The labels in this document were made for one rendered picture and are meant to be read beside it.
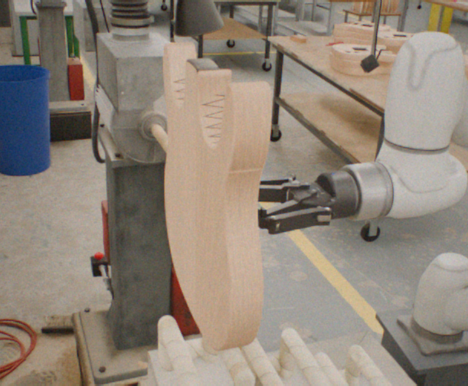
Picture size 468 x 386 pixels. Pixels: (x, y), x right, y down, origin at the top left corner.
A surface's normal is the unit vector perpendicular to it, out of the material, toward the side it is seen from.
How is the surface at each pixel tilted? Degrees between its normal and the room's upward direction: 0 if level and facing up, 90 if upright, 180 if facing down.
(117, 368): 8
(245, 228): 73
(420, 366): 0
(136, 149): 97
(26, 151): 93
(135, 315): 90
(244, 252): 64
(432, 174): 84
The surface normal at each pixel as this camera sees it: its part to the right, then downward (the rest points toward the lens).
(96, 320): -0.33, -0.78
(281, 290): 0.05, -0.90
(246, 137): 0.34, 0.50
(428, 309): -0.80, 0.23
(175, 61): 0.33, 0.09
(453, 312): -0.52, 0.33
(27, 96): 0.64, 0.41
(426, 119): -0.14, 0.41
